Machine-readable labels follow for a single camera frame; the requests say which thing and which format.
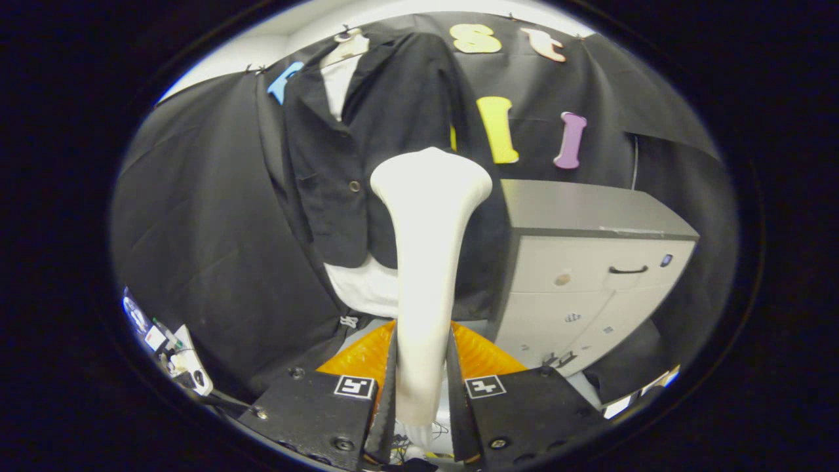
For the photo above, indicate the laptop screen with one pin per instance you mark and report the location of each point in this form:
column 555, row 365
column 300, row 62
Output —
column 136, row 313

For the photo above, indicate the black backdrop cloth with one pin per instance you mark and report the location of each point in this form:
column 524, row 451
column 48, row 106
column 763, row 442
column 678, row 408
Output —
column 196, row 196

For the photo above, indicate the white flat object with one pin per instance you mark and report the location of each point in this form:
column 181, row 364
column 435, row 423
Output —
column 616, row 408

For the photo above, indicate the grey and white cabinet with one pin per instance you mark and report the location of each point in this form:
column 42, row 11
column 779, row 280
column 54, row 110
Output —
column 570, row 210

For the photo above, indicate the black suit jacket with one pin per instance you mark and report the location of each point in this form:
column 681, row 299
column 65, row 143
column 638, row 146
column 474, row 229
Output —
column 393, row 98

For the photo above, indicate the white garment steamer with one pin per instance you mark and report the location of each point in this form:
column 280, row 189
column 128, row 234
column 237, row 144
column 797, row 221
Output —
column 426, row 262

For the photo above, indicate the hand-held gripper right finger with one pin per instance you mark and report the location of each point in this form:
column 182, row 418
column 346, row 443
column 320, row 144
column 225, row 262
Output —
column 459, row 426

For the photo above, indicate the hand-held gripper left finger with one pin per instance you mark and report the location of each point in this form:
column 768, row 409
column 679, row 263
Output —
column 387, row 426

